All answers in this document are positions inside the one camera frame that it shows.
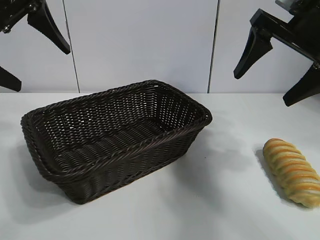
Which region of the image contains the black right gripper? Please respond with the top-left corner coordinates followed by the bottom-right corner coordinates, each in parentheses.
top-left (233, 0), bottom-right (320, 108)

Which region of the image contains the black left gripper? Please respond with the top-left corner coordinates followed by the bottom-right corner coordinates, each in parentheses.
top-left (0, 0), bottom-right (72, 92)

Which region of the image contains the dark brown wicker basket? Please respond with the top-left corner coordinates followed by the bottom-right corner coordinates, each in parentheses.
top-left (20, 79), bottom-right (213, 206)

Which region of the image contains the long twisted bread loaf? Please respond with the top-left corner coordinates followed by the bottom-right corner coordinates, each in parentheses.
top-left (262, 138), bottom-right (320, 208)

